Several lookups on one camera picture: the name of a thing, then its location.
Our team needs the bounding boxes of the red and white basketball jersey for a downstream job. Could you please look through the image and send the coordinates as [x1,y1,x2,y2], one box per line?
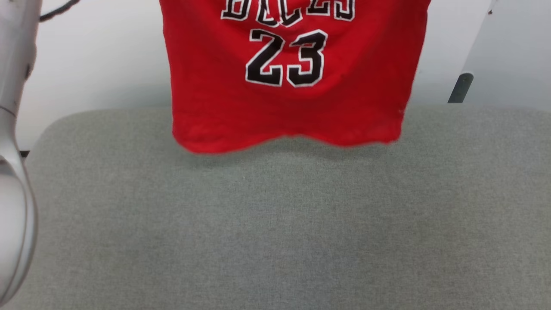
[158,0,431,155]

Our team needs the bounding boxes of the black upright post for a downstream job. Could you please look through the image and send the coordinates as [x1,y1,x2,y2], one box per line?
[448,72,474,104]

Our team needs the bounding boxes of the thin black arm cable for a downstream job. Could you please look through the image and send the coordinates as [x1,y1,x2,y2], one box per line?
[40,0,81,22]

